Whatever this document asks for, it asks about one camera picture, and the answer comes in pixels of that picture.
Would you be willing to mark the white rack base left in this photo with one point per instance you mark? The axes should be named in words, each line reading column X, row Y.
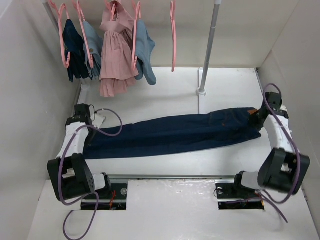
column 85, row 86

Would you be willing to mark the white rack base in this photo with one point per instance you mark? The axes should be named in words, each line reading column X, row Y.
column 85, row 86
column 201, row 96

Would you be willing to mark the pink hanger holding dress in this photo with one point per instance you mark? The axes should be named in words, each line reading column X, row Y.
column 110, row 11

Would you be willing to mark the pink hanger far left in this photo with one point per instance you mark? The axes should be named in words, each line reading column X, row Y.
column 66, row 57

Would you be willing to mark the grey rack pole right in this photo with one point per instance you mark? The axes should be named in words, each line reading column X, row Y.
column 213, row 25

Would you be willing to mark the hanging pink dress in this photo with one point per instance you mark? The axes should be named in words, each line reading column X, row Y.
column 116, row 74

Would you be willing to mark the empty pink hanger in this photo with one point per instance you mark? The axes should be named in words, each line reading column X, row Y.
column 174, row 34

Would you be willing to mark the hanging light blue garment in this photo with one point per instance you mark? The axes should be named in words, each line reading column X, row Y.
column 95, row 43

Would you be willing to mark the dark blue denim trousers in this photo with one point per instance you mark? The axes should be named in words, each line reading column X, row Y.
column 174, row 135

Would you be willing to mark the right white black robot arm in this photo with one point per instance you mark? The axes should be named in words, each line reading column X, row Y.
column 285, row 168

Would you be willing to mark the aluminium rail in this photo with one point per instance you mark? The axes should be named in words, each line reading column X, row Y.
column 168, row 177

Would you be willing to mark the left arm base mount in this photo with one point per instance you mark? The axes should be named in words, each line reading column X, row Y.
column 114, row 198

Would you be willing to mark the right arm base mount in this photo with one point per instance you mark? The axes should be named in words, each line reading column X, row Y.
column 231, row 198

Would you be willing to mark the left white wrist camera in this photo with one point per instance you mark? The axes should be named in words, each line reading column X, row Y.
column 98, row 120

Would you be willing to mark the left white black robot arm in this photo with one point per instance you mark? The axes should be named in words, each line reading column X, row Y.
column 69, row 173

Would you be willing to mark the hanging dark denim garment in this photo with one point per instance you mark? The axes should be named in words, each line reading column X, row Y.
column 74, row 45

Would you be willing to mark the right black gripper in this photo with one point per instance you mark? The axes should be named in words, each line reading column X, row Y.
column 253, row 122

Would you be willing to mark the grey rack pole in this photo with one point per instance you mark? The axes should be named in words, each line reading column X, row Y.
column 213, row 25
column 52, row 11

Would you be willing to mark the grey rack pole left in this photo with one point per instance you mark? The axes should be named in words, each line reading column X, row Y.
column 52, row 11

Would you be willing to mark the hanging blue grey garment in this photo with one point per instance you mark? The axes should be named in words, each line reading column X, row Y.
column 143, row 50

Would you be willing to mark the white rack base right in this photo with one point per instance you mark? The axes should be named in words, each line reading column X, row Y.
column 201, row 96

